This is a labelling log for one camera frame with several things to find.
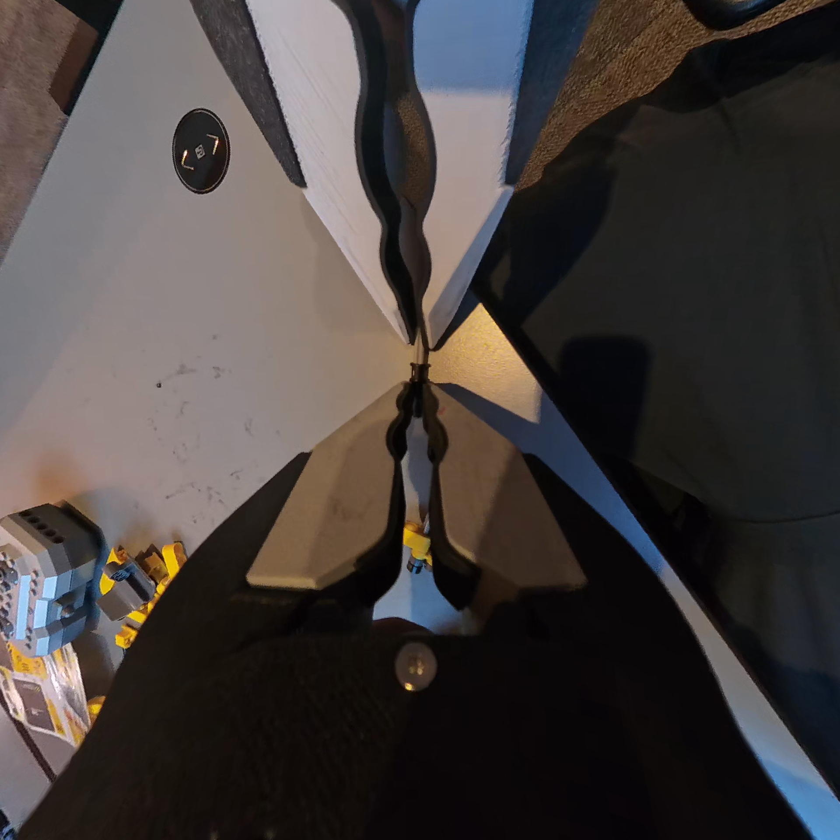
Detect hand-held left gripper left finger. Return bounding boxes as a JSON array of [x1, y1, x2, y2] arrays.
[[246, 385, 418, 598]]

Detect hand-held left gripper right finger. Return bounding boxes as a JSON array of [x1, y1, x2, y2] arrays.
[[423, 385, 589, 607]]

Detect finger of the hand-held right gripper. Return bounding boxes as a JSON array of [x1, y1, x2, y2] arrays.
[[411, 0, 535, 350], [247, 0, 424, 346]]

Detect small yellow toy beam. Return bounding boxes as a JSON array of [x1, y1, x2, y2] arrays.
[[403, 523, 435, 576]]

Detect pile of toy parts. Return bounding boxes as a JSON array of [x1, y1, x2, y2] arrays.
[[99, 541, 187, 651]]

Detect black desk grommet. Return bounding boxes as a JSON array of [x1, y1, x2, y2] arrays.
[[172, 108, 232, 195]]

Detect grey desk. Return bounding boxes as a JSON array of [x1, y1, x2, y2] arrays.
[[0, 0, 840, 840]]

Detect grey toy battery box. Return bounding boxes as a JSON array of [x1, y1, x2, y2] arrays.
[[0, 503, 109, 657]]

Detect yellow black sticker sheet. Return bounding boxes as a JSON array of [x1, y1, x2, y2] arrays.
[[0, 644, 103, 749]]

